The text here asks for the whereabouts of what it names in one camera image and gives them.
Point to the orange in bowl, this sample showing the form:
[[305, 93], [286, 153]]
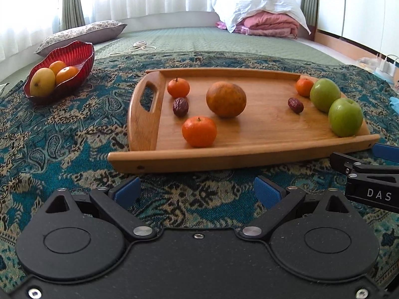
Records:
[[57, 66], [66, 74]]

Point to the orange in bowl rear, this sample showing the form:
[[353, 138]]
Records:
[[57, 66]]

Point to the floral grey pillow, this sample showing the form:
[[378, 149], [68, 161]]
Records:
[[97, 32]]

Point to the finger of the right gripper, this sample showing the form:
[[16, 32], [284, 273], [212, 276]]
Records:
[[386, 152]]

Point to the wooden serving tray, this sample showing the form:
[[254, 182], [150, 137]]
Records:
[[266, 133]]

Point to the green drape left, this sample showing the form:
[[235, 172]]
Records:
[[72, 14]]

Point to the light blue cloth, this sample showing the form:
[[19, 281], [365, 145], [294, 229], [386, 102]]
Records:
[[394, 104]]

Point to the white wardrobe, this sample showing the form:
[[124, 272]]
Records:
[[371, 23]]

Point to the brown date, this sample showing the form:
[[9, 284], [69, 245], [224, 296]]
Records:
[[295, 105], [180, 107]]

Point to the white pillow on blankets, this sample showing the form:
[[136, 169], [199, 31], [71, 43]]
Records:
[[231, 12]]

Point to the teal paisley patterned blanket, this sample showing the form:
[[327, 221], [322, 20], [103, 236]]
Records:
[[65, 144]]

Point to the small tangerine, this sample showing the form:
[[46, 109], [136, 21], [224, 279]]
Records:
[[199, 132], [304, 87]]

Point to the tangerine with stem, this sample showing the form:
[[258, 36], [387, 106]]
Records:
[[178, 87]]

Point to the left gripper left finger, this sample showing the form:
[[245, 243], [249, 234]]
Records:
[[98, 215]]

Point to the green quilted mat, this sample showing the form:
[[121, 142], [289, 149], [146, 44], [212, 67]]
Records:
[[215, 40]]

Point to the green apple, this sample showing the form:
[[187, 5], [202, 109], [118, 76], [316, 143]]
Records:
[[345, 117], [323, 93]]

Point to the red fruit bowl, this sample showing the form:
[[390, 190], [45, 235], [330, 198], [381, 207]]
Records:
[[78, 54]]

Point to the folded pink blanket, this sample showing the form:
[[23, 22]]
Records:
[[263, 23]]

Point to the white charger and clutter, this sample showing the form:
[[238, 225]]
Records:
[[385, 68]]

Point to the large mottled orange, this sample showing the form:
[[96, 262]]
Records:
[[226, 100]]

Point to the orange in bowl front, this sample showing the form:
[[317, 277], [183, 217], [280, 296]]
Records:
[[66, 74]]

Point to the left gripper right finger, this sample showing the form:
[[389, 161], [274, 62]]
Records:
[[298, 215]]

